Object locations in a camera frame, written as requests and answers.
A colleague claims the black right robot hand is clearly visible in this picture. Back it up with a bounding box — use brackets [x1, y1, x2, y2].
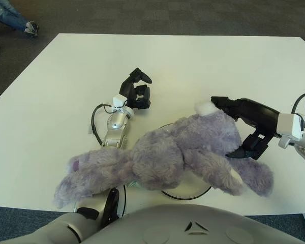
[210, 96, 280, 161]

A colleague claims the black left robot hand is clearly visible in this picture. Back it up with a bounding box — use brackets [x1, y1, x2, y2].
[118, 67, 153, 110]

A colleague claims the purple plush bunny doll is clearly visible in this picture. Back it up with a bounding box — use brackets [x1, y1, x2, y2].
[53, 100, 275, 209]

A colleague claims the white plate with black rim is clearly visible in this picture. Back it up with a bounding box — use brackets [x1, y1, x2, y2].
[156, 122, 213, 200]

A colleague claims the grey sneaker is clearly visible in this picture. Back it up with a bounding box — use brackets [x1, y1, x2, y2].
[24, 21, 40, 38]

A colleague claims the grey robot torso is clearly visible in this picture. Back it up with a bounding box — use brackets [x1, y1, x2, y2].
[0, 203, 305, 244]

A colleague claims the person's leg in jeans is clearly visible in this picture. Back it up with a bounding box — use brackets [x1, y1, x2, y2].
[0, 0, 28, 30]

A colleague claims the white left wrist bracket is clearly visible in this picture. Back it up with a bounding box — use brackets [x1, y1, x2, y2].
[111, 94, 128, 114]

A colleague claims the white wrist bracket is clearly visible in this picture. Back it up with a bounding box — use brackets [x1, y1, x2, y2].
[111, 94, 128, 114]
[276, 113, 305, 149]

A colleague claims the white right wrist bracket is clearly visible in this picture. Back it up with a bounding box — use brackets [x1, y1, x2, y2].
[276, 113, 305, 149]

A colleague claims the black right forearm cable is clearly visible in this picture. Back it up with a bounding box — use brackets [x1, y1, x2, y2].
[291, 90, 305, 120]

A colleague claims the black forearm cable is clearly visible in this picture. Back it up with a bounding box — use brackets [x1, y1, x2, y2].
[90, 103, 114, 145]
[291, 90, 305, 120]

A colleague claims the black left forearm cable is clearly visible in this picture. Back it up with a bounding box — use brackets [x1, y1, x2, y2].
[90, 103, 114, 145]

